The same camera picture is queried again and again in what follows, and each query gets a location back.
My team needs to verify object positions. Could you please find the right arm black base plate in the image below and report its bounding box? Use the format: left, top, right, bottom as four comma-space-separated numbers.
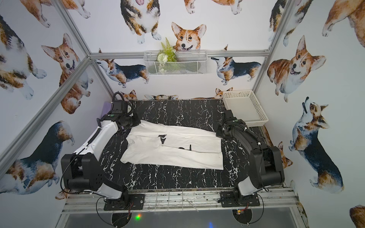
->
218, 190, 260, 208

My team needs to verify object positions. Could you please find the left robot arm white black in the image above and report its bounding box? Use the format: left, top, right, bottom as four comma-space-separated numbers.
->
60, 92, 141, 202

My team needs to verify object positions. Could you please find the white wire wall basket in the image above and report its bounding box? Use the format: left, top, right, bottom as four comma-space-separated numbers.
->
144, 51, 208, 76

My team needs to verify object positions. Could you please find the folded purple t-shirt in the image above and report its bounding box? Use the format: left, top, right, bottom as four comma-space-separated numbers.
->
100, 102, 113, 117

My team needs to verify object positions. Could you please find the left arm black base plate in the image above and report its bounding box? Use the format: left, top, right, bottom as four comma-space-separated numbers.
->
104, 194, 145, 211

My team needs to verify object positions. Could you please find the artificial green fern plant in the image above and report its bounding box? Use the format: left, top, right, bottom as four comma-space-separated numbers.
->
156, 38, 178, 74

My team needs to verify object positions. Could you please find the white plastic basket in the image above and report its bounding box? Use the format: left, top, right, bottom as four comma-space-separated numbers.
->
222, 90, 269, 127

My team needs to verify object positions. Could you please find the white printed t-shirt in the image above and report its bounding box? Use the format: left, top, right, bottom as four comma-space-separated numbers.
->
121, 120, 223, 170

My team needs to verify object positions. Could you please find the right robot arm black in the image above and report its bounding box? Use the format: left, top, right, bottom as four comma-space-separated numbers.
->
216, 110, 285, 197

